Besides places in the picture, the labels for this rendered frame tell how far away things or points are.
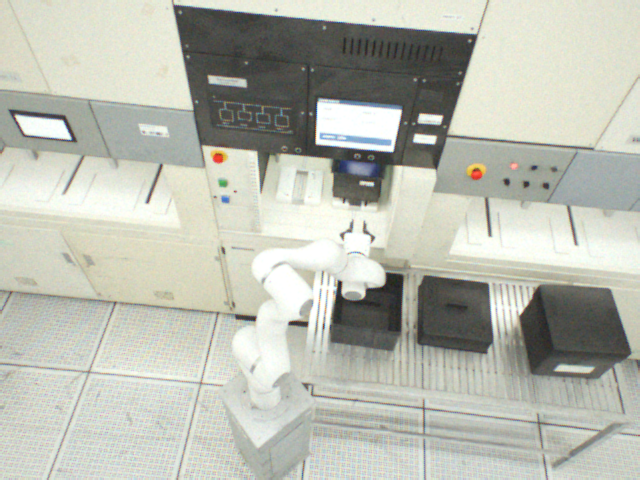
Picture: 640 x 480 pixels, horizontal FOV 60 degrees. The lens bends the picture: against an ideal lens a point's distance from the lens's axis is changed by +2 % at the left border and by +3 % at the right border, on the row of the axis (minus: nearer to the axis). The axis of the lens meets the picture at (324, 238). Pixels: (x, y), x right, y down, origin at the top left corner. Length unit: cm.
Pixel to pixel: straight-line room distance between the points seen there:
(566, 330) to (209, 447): 178
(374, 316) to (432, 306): 25
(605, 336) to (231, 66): 167
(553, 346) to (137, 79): 175
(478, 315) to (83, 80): 173
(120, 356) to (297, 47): 210
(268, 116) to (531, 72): 85
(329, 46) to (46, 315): 241
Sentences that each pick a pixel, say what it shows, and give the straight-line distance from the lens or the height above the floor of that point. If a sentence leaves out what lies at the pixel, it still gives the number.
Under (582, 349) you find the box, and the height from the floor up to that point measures 101.
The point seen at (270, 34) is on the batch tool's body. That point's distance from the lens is 175.
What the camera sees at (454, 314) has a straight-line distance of 236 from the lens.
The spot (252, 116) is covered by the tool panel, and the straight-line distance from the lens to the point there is 196.
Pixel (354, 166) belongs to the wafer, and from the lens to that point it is 250.
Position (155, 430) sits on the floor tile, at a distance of 308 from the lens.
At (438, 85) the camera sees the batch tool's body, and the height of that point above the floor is 177.
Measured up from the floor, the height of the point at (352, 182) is 107.
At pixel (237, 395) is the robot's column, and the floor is 76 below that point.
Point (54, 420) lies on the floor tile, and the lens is 325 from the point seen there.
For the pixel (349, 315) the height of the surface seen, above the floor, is 77.
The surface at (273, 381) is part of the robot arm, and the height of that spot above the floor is 115.
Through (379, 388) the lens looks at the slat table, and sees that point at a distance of 227.
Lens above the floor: 287
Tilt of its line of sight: 54 degrees down
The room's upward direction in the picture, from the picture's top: 4 degrees clockwise
